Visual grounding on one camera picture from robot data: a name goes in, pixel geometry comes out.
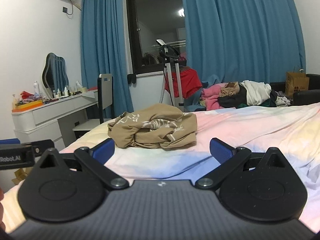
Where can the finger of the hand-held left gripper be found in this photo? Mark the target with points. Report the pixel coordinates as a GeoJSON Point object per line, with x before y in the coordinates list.
{"type": "Point", "coordinates": [41, 145]}

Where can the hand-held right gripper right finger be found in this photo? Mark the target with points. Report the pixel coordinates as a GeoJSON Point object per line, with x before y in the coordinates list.
{"type": "Point", "coordinates": [221, 151]}

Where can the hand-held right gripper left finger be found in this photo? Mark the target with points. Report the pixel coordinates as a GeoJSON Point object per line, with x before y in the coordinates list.
{"type": "Point", "coordinates": [103, 149]}

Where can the tan printed shirt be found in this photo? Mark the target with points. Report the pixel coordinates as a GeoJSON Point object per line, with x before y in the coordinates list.
{"type": "Point", "coordinates": [150, 130]}

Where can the cardboard box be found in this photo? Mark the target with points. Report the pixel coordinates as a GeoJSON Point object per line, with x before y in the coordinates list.
{"type": "Point", "coordinates": [21, 176]}

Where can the white dressing table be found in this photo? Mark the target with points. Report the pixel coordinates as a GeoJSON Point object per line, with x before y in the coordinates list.
{"type": "Point", "coordinates": [50, 112]}

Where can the orange box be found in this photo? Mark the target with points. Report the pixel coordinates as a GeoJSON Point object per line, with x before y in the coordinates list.
{"type": "Point", "coordinates": [27, 105]}

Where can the pastel bed cover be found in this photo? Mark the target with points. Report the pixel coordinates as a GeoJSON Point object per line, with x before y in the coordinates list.
{"type": "Point", "coordinates": [262, 130]}

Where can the black garment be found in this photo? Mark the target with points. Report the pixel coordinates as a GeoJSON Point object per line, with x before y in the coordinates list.
{"type": "Point", "coordinates": [230, 102]}

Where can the red tassel bundle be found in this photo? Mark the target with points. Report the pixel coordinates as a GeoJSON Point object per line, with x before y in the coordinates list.
{"type": "Point", "coordinates": [26, 95]}

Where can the small white bottle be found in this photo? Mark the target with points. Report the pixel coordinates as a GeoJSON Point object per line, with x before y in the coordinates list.
{"type": "Point", "coordinates": [66, 91]}
{"type": "Point", "coordinates": [59, 93]}

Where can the black and grey chair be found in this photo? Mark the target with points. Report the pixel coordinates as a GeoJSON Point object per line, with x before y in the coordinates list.
{"type": "Point", "coordinates": [106, 92]}

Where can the pink garment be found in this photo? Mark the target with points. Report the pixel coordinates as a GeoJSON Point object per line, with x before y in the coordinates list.
{"type": "Point", "coordinates": [211, 95]}

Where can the small red cloth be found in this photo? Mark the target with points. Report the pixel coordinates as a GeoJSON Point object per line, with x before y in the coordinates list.
{"type": "Point", "coordinates": [93, 88]}

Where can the brown crumpled garment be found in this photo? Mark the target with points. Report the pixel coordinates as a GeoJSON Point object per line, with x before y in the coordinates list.
{"type": "Point", "coordinates": [230, 88]}

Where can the white pump bottle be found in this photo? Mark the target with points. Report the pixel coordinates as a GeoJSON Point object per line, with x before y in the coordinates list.
{"type": "Point", "coordinates": [78, 86]}

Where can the wavy edged mirror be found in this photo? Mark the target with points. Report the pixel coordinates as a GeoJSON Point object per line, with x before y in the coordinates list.
{"type": "Point", "coordinates": [53, 72]}

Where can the red garment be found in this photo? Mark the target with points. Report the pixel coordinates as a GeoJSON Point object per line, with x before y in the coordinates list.
{"type": "Point", "coordinates": [190, 80]}

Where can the white patterned cloth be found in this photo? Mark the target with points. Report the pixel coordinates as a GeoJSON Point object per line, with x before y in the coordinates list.
{"type": "Point", "coordinates": [283, 101]}

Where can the black sofa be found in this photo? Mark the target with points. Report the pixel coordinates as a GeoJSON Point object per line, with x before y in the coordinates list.
{"type": "Point", "coordinates": [306, 96]}

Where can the brown paper bag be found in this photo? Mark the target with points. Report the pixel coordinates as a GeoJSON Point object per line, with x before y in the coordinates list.
{"type": "Point", "coordinates": [296, 82]}

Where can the blue curtain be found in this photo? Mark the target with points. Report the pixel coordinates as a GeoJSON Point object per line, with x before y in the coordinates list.
{"type": "Point", "coordinates": [105, 42]}
{"type": "Point", "coordinates": [237, 30]}

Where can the standing garment steamer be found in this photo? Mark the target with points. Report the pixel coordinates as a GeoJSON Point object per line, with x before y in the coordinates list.
{"type": "Point", "coordinates": [166, 51]}

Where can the dark framed window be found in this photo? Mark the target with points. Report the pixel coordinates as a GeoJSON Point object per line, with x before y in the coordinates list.
{"type": "Point", "coordinates": [155, 17]}

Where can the wall socket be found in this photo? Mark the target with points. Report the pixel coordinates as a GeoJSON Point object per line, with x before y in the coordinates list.
{"type": "Point", "coordinates": [65, 9]}

